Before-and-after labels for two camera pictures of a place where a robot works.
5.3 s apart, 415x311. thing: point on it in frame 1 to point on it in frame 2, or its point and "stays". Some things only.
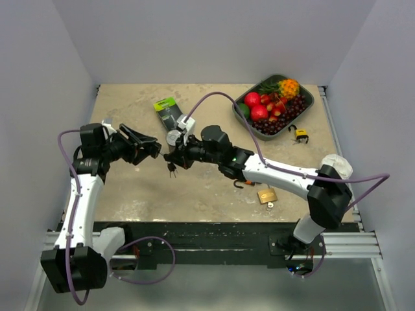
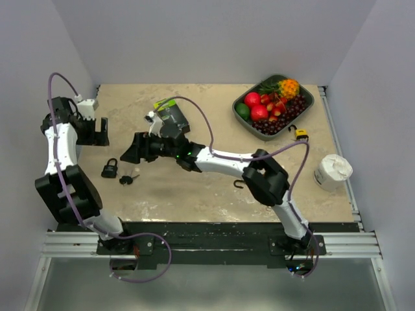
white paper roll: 342,165 stays
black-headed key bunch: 172,168 to 126,180
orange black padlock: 248,183 stays
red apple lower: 259,112 stays
